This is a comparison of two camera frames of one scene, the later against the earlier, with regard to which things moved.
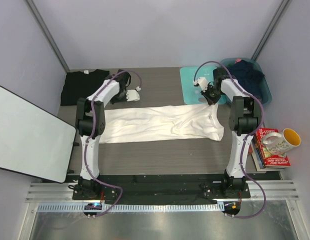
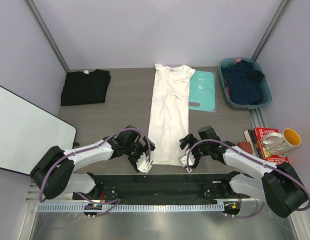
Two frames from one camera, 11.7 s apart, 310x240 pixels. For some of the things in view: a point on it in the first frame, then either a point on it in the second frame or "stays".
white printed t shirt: x=201 y=121 → x=168 y=119
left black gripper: x=113 y=101 → x=145 y=149
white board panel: x=29 y=140 stays
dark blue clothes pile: x=249 y=76 stays
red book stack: x=264 y=160 stays
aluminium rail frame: x=54 y=215 stays
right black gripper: x=210 y=101 → x=189 y=138
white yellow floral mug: x=290 y=139 stays
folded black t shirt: x=81 y=84 stays
